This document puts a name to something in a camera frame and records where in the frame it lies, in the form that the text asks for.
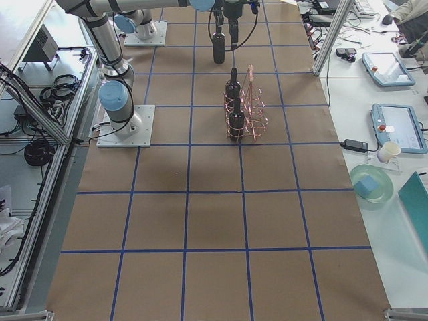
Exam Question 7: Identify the near wine bottle in basket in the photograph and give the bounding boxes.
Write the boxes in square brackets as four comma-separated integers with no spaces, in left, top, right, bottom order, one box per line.
[228,98,245,141]

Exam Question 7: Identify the near teach pendant blue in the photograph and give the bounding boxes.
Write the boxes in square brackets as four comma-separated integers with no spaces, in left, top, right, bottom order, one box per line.
[370,104,427,154]

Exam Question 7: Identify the aluminium frame post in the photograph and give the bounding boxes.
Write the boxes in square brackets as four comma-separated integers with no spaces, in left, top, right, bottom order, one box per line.
[312,0,354,76]

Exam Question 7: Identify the black computer mouse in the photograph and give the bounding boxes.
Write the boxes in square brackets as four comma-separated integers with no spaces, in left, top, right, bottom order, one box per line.
[381,14,394,25]

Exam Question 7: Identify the grey control box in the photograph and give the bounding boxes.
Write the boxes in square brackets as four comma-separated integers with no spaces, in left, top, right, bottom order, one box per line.
[23,24,59,71]

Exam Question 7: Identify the far teach pendant blue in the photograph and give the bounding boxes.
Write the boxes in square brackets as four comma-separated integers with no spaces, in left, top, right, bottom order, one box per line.
[361,52,415,87]

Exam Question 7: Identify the brown paper table mat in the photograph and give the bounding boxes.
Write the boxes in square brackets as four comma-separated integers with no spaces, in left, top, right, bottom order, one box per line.
[47,1,389,320]

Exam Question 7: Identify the copper wire wine basket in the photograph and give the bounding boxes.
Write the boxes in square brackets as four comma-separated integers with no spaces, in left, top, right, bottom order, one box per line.
[223,64,268,142]

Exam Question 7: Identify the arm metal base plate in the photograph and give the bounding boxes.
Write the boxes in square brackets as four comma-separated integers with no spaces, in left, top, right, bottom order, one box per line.
[96,105,155,148]
[124,21,168,47]

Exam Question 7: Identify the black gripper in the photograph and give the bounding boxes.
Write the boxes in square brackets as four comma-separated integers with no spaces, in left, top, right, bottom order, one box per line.
[223,0,249,50]

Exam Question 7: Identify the teach pendant blue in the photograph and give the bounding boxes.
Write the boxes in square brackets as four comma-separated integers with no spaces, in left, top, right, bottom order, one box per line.
[361,52,415,87]
[370,104,427,154]

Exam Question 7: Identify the far wine bottle in basket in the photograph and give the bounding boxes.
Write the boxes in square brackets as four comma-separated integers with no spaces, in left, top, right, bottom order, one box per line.
[225,67,241,108]

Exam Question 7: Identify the teal folder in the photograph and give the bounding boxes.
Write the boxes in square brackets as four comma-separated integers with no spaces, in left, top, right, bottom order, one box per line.
[399,171,427,252]

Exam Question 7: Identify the coiled black cables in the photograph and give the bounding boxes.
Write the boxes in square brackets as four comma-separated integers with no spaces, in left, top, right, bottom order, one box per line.
[39,74,81,111]

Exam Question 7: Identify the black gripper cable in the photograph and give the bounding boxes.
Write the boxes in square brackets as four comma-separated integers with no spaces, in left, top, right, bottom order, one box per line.
[207,0,260,53]

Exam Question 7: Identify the black power adapter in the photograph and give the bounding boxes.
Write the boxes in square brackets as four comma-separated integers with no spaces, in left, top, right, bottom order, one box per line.
[340,139,368,153]

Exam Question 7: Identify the green glass bowl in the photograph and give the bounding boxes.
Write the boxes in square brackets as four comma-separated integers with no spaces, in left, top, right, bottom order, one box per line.
[350,165,394,203]

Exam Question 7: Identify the black small device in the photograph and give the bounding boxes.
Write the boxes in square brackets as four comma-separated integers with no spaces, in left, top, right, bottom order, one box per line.
[336,48,356,62]

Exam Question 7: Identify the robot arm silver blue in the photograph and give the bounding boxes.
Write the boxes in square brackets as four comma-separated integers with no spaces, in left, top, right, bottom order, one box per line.
[113,9,157,40]
[58,1,259,138]

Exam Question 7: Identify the blue foam cube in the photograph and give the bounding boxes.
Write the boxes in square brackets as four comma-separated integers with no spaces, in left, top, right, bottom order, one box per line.
[354,175,382,200]

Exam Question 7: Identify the wine bottle in basket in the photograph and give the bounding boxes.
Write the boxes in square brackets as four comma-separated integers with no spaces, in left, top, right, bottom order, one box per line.
[225,67,241,108]
[228,98,245,141]

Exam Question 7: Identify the white paper cup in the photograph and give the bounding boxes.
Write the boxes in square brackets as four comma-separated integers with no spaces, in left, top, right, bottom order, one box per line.
[377,141,401,163]

